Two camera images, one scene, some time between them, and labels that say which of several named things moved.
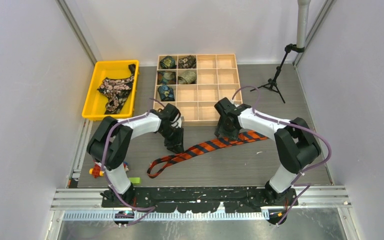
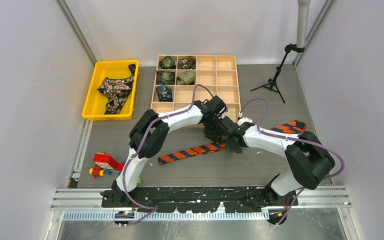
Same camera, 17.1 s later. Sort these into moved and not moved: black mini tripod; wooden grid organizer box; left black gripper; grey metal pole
Moved: left black gripper
Not moved: black mini tripod; grey metal pole; wooden grid organizer box
